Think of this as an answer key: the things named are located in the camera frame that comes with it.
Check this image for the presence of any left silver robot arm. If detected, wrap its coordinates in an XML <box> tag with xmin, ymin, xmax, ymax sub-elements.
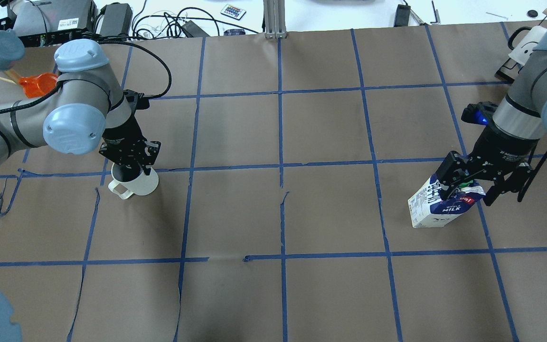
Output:
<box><xmin>0</xmin><ymin>38</ymin><xmax>161</xmax><ymax>199</ymax></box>

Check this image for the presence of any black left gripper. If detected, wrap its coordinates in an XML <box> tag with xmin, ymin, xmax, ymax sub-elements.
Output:
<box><xmin>98</xmin><ymin>90</ymin><xmax>161</xmax><ymax>177</ymax></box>

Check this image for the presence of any blue white milk carton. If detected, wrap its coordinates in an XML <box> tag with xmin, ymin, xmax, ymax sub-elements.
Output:
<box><xmin>407</xmin><ymin>174</ymin><xmax>485</xmax><ymax>228</ymax></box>

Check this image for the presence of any black round cap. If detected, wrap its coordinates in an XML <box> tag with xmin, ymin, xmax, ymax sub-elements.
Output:
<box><xmin>526</xmin><ymin>9</ymin><xmax>539</xmax><ymax>18</ymax></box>

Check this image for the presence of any white cup on rack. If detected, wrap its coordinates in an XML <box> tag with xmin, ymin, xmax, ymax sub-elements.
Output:
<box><xmin>509</xmin><ymin>26</ymin><xmax>547</xmax><ymax>66</ymax></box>

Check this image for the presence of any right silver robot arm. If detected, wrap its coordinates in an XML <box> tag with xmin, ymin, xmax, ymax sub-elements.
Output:
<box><xmin>435</xmin><ymin>32</ymin><xmax>547</xmax><ymax>206</ymax></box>

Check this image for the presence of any black electronics box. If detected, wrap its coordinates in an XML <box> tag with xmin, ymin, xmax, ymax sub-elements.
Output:
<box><xmin>0</xmin><ymin>0</ymin><xmax>97</xmax><ymax>47</ymax></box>

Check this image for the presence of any black power adapter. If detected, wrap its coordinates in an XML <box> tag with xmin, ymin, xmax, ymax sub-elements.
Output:
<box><xmin>393</xmin><ymin>4</ymin><xmax>412</xmax><ymax>27</ymax></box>

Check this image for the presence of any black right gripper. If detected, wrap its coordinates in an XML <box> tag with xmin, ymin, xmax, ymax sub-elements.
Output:
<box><xmin>435</xmin><ymin>126</ymin><xmax>535</xmax><ymax>206</ymax></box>

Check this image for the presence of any small remote control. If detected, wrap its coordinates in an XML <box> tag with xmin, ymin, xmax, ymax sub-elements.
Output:
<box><xmin>220</xmin><ymin>4</ymin><xmax>246</xmax><ymax>21</ymax></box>

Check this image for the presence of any orange plastic scoop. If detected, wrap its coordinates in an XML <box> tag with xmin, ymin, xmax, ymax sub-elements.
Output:
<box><xmin>19</xmin><ymin>72</ymin><xmax>58</xmax><ymax>99</ymax></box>

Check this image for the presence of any aluminium frame post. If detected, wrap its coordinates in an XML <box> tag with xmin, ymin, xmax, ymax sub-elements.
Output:
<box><xmin>263</xmin><ymin>0</ymin><xmax>287</xmax><ymax>39</ymax></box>

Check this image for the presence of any white ribbed mug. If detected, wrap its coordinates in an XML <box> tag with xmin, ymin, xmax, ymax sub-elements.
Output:
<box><xmin>108</xmin><ymin>169</ymin><xmax>159</xmax><ymax>200</ymax></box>

